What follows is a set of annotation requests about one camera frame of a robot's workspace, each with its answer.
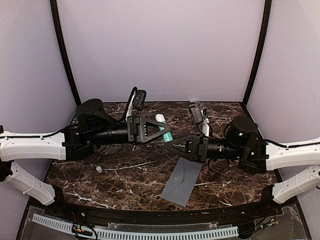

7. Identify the black frame post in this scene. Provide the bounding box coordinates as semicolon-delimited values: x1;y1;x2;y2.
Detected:
241;0;273;109
49;0;82;106

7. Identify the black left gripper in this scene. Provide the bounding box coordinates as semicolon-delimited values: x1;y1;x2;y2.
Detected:
89;116;171;146

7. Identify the black left frame post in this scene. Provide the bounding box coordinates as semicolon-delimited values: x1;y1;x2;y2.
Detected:
49;0;82;106

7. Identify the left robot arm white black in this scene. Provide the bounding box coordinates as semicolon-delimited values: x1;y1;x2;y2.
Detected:
0;98;170;218

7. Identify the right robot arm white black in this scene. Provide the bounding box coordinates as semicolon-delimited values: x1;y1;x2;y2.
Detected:
165;115;320;217

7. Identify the white glue stick cap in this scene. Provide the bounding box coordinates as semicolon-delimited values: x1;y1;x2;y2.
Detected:
96;166;103;174

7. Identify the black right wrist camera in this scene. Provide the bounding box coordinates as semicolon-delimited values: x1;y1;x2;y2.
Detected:
188;103;204;125

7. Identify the grey paper envelope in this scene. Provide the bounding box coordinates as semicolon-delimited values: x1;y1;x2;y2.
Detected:
160;158;202;207

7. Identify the white slotted cable duct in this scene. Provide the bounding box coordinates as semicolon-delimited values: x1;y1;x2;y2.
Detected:
32;214;239;240

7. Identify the black right frame post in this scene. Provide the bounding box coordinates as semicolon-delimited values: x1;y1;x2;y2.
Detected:
241;0;273;109

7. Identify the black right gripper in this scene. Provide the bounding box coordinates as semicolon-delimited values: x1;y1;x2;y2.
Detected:
164;132;243;163

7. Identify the green white glue stick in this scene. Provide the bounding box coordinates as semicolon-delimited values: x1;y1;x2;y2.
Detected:
155;113;173;143

